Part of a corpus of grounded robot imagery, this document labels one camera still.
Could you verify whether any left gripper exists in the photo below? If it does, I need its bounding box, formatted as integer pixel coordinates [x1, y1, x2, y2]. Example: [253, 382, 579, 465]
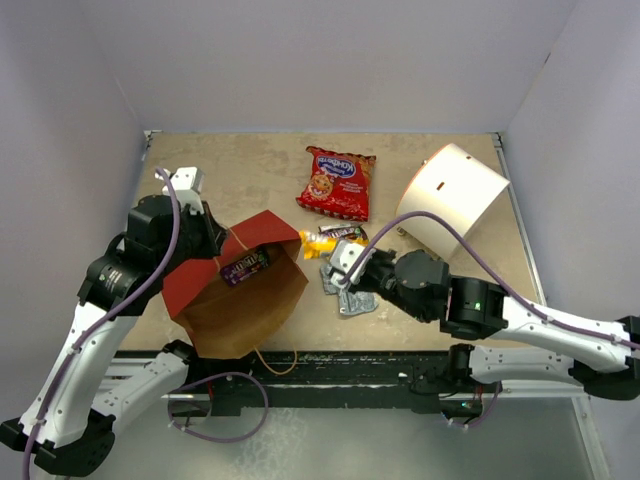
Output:
[157, 200, 229, 275]

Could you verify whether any white cylindrical appliance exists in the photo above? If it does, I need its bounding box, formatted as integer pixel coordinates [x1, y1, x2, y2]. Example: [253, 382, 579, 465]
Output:
[396, 143, 509, 237]

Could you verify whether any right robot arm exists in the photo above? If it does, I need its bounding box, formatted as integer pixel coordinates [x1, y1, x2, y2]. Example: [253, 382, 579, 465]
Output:
[337, 246, 639, 401]

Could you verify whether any red paper bag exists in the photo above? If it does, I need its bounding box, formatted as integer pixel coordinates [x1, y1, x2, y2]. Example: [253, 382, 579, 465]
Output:
[162, 210, 308, 360]

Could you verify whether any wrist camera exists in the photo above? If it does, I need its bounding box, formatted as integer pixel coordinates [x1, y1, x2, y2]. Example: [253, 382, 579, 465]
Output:
[154, 166, 205, 215]
[328, 240, 376, 286]

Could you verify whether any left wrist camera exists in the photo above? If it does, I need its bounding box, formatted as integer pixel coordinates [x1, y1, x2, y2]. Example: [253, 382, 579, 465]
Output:
[154, 166, 205, 215]

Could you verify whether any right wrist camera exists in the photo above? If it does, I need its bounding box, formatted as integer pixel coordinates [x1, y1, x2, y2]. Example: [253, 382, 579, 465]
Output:
[328, 240, 376, 286]

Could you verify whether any purple candy packet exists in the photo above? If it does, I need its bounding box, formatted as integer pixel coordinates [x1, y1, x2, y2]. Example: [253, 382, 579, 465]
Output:
[318, 223, 369, 242]
[220, 246, 270, 287]

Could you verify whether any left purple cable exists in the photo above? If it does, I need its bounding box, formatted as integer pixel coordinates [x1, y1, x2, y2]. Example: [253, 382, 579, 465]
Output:
[19, 167, 181, 480]

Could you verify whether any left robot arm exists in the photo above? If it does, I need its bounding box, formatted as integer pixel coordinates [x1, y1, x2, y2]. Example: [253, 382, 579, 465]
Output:
[1, 193, 227, 479]

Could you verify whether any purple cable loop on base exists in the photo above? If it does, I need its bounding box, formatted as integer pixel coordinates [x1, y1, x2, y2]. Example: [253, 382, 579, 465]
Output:
[167, 372, 271, 444]

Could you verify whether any yellow snack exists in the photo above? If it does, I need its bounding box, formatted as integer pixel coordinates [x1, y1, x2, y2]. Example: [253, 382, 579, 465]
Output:
[299, 231, 369, 260]

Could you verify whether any silver blister pack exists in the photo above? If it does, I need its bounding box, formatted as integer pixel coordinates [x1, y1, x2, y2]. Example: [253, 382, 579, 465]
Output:
[338, 290, 378, 317]
[320, 264, 350, 295]

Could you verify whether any red cookie snack packet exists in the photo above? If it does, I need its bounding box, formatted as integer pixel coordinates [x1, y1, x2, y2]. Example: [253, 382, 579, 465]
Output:
[296, 146, 377, 222]

